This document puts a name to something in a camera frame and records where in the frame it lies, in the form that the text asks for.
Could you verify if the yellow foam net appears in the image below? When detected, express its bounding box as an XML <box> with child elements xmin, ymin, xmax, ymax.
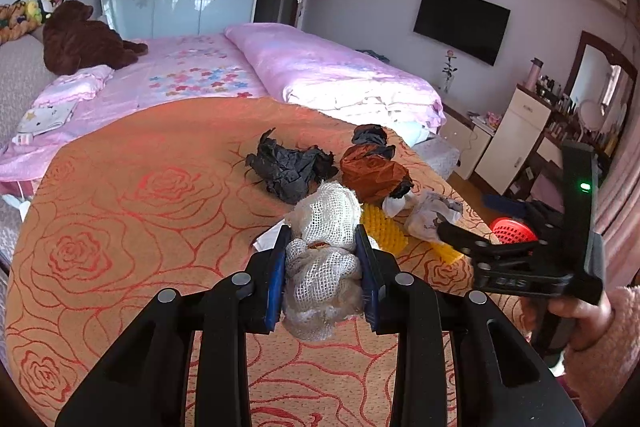
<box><xmin>360</xmin><ymin>204</ymin><xmax>408</xmax><ymax>257</ymax></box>

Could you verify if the white mesh cloth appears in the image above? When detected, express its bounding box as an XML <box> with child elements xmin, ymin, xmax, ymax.
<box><xmin>282</xmin><ymin>182</ymin><xmax>363</xmax><ymax>341</ymax></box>

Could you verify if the person's right hand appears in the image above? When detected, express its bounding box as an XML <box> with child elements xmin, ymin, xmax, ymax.
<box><xmin>547</xmin><ymin>293</ymin><xmax>614</xmax><ymax>351</ymax></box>

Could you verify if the red plastic basket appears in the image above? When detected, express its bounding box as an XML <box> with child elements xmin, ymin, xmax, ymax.
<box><xmin>490</xmin><ymin>217</ymin><xmax>538</xmax><ymax>244</ymax></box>

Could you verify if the orange foam piece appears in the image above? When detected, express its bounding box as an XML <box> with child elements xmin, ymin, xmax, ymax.
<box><xmin>428</xmin><ymin>242</ymin><xmax>464</xmax><ymax>265</ymax></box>

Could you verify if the crumpled printed white paper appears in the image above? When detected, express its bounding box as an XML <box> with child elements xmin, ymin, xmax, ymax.
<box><xmin>405</xmin><ymin>191</ymin><xmax>463</xmax><ymax>243</ymax></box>

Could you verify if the white tall cabinet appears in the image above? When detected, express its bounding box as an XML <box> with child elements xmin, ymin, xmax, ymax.
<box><xmin>475</xmin><ymin>87</ymin><xmax>551</xmax><ymax>195</ymax></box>

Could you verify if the white bedside table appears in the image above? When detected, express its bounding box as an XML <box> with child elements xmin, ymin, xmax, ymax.
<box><xmin>438</xmin><ymin>100</ymin><xmax>496</xmax><ymax>180</ymax></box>

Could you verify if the crumpled brown wrapper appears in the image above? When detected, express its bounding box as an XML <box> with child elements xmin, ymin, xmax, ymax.
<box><xmin>340</xmin><ymin>144</ymin><xmax>413</xmax><ymax>205</ymax></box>

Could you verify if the pink thermos bottle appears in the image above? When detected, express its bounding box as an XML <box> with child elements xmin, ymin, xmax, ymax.
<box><xmin>524</xmin><ymin>57</ymin><xmax>544</xmax><ymax>91</ymax></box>

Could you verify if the white paper napkin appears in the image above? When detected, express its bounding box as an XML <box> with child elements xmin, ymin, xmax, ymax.
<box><xmin>253</xmin><ymin>219</ymin><xmax>286</xmax><ymax>251</ymax></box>

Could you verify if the orange rose pattern blanket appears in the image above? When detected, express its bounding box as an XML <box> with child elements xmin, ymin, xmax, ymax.
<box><xmin>4</xmin><ymin>95</ymin><xmax>526</xmax><ymax>427</ymax></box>

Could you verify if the pink folded duvet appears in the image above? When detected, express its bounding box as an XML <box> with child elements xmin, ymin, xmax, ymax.
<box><xmin>224</xmin><ymin>23</ymin><xmax>446</xmax><ymax>145</ymax></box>

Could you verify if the pink pillow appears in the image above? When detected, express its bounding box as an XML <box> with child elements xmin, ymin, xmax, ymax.
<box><xmin>16</xmin><ymin>65</ymin><xmax>115</xmax><ymax>136</ymax></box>

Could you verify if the pink floral bed sheet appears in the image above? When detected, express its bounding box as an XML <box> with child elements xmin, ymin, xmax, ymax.
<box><xmin>1</xmin><ymin>34</ymin><xmax>267</xmax><ymax>183</ymax></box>

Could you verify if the brown teddy bear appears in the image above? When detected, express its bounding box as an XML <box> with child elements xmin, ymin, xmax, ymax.
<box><xmin>42</xmin><ymin>0</ymin><xmax>149</xmax><ymax>76</ymax></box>

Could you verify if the yellow green plush toy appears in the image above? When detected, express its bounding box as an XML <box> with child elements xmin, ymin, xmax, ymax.
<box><xmin>0</xmin><ymin>0</ymin><xmax>63</xmax><ymax>44</ymax></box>

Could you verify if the dresser mirror brown frame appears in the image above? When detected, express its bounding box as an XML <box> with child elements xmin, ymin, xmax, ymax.
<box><xmin>564</xmin><ymin>31</ymin><xmax>638</xmax><ymax>116</ymax></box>

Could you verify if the wall mounted black television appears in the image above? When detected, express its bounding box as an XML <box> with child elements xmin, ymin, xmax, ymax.
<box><xmin>413</xmin><ymin>0</ymin><xmax>511</xmax><ymax>66</ymax></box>

